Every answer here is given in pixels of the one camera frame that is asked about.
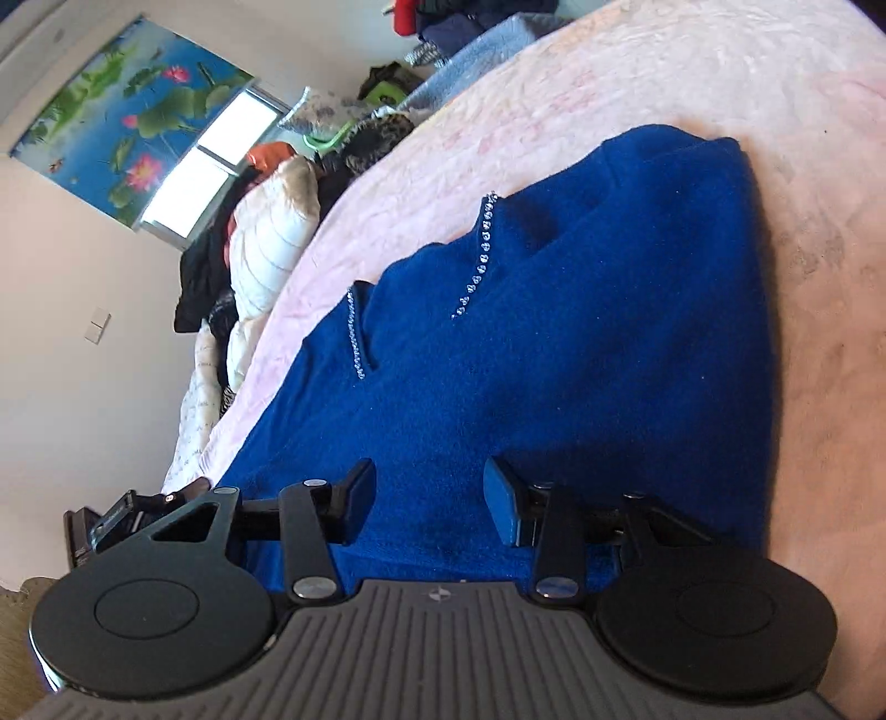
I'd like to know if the blue knit sweater with rhinestones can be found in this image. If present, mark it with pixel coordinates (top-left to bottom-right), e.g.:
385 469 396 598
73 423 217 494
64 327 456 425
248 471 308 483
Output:
222 126 775 587

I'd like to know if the dark navy clothes pile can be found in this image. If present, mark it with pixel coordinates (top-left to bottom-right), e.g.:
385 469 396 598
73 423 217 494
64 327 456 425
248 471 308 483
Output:
413 0 559 59

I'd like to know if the white patterned quilt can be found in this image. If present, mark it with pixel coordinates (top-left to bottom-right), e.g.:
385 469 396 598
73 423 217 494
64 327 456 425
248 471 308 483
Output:
161 320 234 493

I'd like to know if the black garment pile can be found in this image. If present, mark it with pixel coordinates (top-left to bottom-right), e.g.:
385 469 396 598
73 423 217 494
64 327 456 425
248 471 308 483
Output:
172 164 261 335

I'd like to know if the white quilted puffer jacket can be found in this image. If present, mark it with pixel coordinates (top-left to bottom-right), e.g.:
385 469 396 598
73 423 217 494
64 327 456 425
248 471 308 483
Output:
226 156 320 393

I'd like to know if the bright window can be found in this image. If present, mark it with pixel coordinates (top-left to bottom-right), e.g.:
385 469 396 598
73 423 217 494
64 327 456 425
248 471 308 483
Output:
135 87 287 249

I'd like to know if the orange garment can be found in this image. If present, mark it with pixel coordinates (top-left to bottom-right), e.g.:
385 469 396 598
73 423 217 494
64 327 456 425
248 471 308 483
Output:
246 141 296 174

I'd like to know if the leopard print garment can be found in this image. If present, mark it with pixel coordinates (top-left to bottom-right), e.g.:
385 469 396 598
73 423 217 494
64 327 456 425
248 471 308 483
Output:
341 112 414 176

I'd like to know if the green plastic item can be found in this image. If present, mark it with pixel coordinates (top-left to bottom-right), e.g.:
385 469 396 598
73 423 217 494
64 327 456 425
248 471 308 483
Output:
300 83 407 153

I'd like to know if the floral grey pillow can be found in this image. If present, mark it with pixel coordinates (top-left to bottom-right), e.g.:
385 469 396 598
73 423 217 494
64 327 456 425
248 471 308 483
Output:
278 87 373 141

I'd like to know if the lotus print roller blind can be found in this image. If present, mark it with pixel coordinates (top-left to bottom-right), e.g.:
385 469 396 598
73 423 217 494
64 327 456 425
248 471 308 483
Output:
11 17 253 227

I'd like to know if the light blue quilted blanket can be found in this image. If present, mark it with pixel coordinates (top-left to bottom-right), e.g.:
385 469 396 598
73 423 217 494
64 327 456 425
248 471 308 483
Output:
396 13 569 125

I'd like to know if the pink floral bed blanket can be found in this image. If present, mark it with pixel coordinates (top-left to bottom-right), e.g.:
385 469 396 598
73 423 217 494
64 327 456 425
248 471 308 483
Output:
197 2 884 718

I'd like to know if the red garment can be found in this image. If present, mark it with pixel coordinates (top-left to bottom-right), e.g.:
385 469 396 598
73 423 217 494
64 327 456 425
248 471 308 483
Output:
392 0 419 38

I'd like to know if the white wall switch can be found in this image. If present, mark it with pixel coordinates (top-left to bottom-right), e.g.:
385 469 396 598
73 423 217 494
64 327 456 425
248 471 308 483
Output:
84 307 111 345

